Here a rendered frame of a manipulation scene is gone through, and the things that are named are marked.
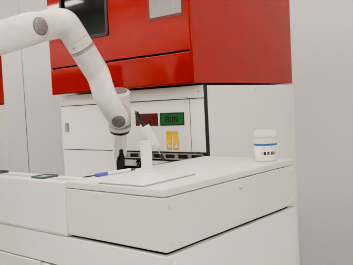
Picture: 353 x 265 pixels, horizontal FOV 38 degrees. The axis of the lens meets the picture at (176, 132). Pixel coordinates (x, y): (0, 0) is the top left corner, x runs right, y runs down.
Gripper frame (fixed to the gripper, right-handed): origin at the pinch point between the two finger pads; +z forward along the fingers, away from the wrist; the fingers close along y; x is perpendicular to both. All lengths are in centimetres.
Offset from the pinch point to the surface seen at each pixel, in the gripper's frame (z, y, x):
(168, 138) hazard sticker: -13.7, 5.7, 18.0
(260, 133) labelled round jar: -34, 43, 39
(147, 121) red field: -16.2, -4.1, 11.1
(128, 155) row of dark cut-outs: -0.4, -6.2, 3.9
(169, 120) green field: -20.0, 3.7, 18.4
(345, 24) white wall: -26, -96, 139
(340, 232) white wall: 88, -49, 135
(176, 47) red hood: -48, 2, 21
